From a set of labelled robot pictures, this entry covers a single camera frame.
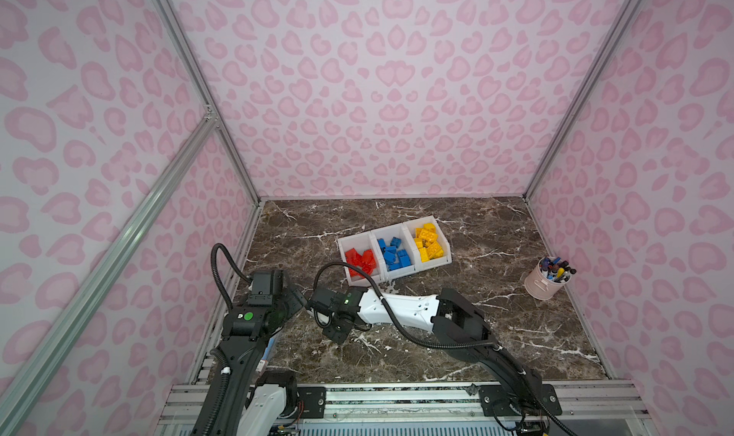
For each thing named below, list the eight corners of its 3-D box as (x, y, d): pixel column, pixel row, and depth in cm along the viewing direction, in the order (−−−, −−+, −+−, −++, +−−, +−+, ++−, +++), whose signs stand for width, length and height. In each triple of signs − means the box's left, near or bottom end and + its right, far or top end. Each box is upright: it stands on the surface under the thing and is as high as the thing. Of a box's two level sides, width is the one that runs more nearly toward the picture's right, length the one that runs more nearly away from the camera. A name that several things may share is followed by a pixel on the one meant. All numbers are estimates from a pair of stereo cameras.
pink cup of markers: (528, 300, 93) (548, 279, 82) (520, 278, 98) (538, 255, 87) (556, 300, 93) (580, 279, 82) (547, 277, 98) (568, 254, 87)
